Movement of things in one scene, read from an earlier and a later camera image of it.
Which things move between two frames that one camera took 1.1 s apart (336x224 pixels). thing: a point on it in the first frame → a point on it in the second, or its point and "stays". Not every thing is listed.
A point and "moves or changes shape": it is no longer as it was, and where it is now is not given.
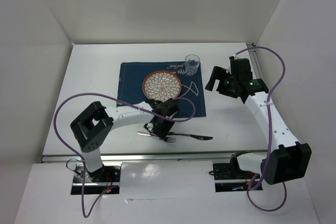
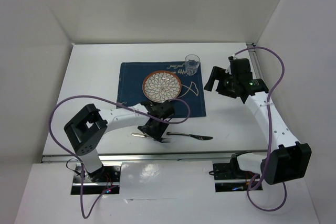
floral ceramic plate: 161,85 stays
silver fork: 167,139 moves or changes shape
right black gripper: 220,73 stays
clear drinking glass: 191,62 stays
